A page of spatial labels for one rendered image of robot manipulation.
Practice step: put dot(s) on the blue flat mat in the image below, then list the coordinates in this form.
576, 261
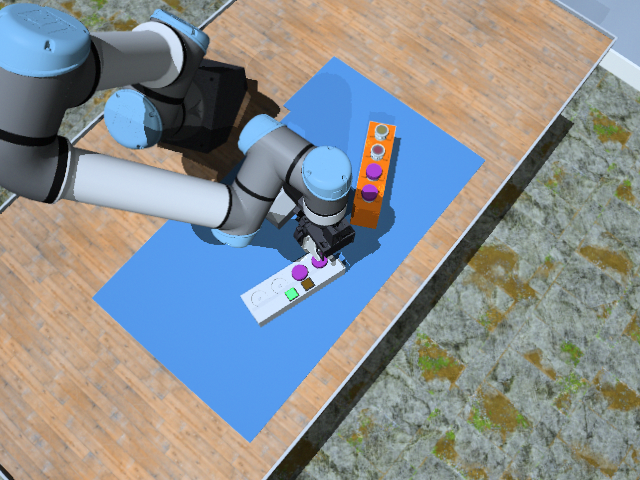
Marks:
179, 294

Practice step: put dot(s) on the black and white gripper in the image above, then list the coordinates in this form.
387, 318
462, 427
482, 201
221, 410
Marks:
328, 239

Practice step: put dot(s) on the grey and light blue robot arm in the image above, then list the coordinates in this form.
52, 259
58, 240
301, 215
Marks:
50, 62

